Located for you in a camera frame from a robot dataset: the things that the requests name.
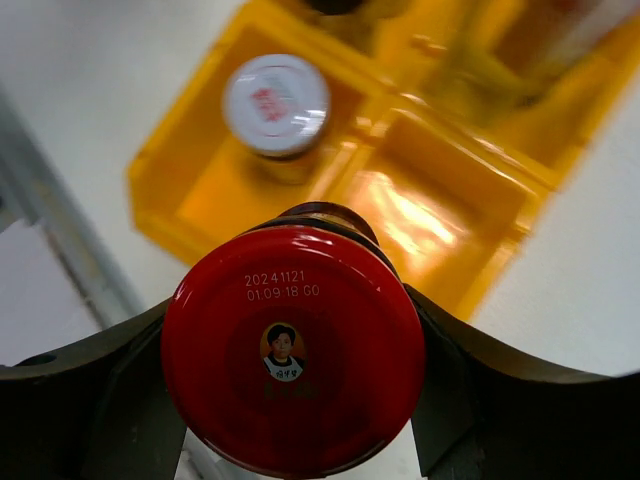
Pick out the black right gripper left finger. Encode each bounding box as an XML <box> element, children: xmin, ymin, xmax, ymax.
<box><xmin>1</xmin><ymin>302</ymin><xmax>186</xmax><ymax>479</ymax></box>

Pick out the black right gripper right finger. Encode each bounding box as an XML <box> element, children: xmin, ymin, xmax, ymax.
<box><xmin>406</xmin><ymin>287</ymin><xmax>639</xmax><ymax>479</ymax></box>

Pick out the red lid sauce jar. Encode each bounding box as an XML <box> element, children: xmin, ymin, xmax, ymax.
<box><xmin>161</xmin><ymin>201</ymin><xmax>426</xmax><ymax>479</ymax></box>

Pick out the brown jar white lid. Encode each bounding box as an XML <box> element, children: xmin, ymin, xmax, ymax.
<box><xmin>222</xmin><ymin>54</ymin><xmax>331</xmax><ymax>185</ymax></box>

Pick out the glass oil bottle gold stopper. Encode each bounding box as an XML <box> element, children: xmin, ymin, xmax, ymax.
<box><xmin>424</xmin><ymin>1</ymin><xmax>597</xmax><ymax>127</ymax></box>

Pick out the yellow four-compartment plastic bin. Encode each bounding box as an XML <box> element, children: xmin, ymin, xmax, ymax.
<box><xmin>128</xmin><ymin>1</ymin><xmax>639</xmax><ymax>319</ymax></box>

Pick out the aluminium table frame rail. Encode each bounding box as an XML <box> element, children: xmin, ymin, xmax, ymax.
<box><xmin>1</xmin><ymin>93</ymin><xmax>146</xmax><ymax>328</ymax></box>

